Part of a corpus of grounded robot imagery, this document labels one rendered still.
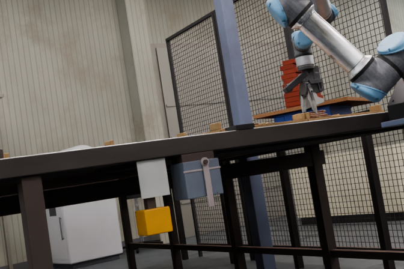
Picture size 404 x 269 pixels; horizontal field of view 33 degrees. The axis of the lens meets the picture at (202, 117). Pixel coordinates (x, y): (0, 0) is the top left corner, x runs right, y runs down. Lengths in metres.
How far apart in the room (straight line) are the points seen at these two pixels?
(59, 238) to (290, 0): 5.75
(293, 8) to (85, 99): 6.59
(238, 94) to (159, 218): 2.63
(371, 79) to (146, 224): 0.93
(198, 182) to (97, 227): 5.59
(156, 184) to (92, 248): 5.59
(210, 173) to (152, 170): 0.20
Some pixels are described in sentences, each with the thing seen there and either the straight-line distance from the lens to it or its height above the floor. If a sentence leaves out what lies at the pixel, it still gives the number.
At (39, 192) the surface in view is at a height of 0.80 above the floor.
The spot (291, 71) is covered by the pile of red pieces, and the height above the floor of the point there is 1.25.
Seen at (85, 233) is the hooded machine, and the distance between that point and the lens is 7.71.
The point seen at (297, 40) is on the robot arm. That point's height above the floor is 1.26.
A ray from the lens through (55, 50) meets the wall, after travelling 8.80.
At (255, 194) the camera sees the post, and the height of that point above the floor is 0.60.
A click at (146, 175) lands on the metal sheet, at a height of 0.81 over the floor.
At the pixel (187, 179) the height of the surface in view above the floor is 0.77.
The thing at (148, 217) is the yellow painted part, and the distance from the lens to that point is 2.14.
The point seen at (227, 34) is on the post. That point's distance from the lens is 4.75.
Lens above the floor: 0.78
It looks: 5 degrees up
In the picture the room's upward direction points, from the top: 9 degrees counter-clockwise
